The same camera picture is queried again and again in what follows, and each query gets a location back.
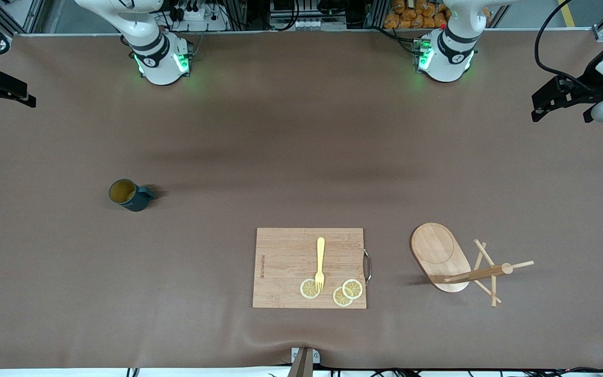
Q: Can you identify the lemon slice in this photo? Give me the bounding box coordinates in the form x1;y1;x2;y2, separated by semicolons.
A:
342;279;364;300
332;286;354;307
300;278;321;300

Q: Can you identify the teal mug with yellow inside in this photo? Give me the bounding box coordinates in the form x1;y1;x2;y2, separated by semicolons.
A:
108;179;157;213

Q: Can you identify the orange bread pile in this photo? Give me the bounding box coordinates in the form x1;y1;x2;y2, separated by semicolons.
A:
384;0;451;29

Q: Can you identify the yellow plastic fork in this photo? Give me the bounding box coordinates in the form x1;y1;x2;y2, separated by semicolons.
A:
314;237;327;293

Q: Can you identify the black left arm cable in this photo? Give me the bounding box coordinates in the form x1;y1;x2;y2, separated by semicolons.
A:
534;0;603;94

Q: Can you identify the white power strip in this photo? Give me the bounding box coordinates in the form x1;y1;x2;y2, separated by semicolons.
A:
173;3;229;32
272;16;348;31

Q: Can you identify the camera mount post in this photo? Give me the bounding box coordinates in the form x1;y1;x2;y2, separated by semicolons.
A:
287;348;315;377

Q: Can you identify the bamboo cutting board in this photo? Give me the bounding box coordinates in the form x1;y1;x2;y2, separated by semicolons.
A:
252;227;373;309

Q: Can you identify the wooden mug tree rack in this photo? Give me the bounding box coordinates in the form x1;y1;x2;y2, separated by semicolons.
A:
410;222;535;308

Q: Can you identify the brown table mat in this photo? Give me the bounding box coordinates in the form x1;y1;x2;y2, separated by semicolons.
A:
0;30;603;370

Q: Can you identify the aluminium profile frame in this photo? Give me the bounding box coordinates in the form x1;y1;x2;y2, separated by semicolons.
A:
0;0;603;47

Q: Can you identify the grey metal bracket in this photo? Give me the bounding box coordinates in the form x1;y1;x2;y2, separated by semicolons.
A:
291;347;321;365

